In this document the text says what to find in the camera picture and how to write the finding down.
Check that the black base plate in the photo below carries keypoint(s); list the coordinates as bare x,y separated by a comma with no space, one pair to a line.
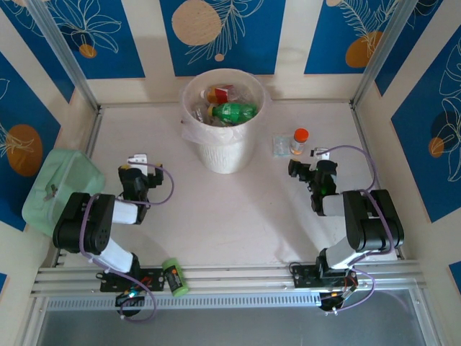
155,278
302,275

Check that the left base wiring board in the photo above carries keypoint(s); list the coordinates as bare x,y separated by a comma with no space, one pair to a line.
124,300

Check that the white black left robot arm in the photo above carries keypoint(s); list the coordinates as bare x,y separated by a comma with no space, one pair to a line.
83,223

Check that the grey metal panel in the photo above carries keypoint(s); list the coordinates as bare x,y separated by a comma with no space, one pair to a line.
230,328

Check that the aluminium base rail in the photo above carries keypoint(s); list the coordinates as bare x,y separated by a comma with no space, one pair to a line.
234,275

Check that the green cylindrical can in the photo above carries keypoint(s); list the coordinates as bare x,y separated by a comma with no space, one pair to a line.
174,277

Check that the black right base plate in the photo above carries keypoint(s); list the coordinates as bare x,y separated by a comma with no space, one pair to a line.
302,275

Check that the aluminium frame post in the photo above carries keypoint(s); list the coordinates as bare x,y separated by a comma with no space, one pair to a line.
69,61
381,54

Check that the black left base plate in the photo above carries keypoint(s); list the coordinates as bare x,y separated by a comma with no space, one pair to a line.
155,278

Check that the red yellow label bottle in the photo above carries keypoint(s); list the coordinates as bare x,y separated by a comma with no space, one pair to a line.
219,94

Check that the base wiring board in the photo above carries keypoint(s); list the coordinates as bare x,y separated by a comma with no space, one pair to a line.
329,301
124,300

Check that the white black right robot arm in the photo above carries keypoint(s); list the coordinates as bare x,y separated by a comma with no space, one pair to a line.
371,223

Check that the orange cap pill bottle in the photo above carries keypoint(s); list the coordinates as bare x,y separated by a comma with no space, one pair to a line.
299,144

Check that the right base wiring board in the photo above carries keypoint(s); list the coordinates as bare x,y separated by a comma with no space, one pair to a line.
329,301

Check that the small clear plastic packet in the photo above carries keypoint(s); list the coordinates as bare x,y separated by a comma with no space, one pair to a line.
281,146

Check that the mint green zipper pouch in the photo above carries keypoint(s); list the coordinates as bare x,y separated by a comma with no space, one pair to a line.
57,180

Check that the white round waste bin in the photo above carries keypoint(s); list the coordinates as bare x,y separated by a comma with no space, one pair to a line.
223,158

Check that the clear plastic bin liner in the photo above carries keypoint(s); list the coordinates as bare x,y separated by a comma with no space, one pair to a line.
205,135

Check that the green bottle yellow cap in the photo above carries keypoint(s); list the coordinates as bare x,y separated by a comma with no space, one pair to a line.
234,111

